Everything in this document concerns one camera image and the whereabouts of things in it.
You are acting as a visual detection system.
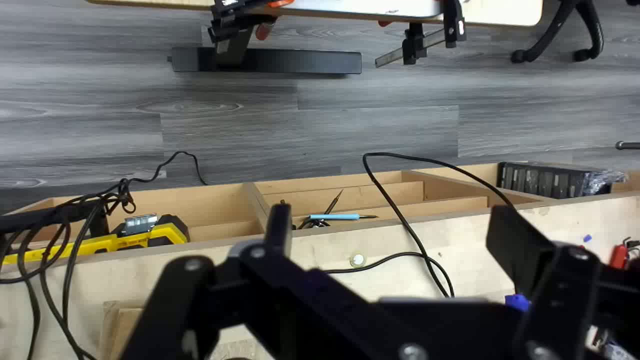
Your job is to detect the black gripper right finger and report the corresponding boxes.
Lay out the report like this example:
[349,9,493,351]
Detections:
[485,203,640,360]

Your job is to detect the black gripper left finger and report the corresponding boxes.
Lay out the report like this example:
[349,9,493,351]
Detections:
[121,199,428,360]

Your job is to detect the yellow black tool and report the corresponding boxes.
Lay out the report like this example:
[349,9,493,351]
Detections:
[0,212,192,269]

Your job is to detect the black power strip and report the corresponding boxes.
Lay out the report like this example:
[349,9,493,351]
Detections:
[495,159,612,202]

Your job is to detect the wooden workbench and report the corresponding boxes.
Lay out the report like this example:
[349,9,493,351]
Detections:
[0,159,640,360]

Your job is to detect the black table foot bar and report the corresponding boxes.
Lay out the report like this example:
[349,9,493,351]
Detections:
[168,44,364,77]

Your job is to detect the black bar clamp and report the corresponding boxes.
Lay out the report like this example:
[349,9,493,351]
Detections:
[373,0,468,69]

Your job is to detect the white robot mounting table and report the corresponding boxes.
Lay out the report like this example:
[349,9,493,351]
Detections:
[86,0,547,29]

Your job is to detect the black cable bundle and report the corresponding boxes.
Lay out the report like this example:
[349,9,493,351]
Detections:
[0,148,211,360]

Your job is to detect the blue handled screwdriver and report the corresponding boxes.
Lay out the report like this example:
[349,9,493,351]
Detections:
[296,188,381,232]

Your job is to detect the thin black power cable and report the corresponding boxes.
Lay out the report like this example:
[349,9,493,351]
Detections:
[327,149,516,299]

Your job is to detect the orange handled bar clamp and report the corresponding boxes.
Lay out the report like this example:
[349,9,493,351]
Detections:
[205,0,296,68]

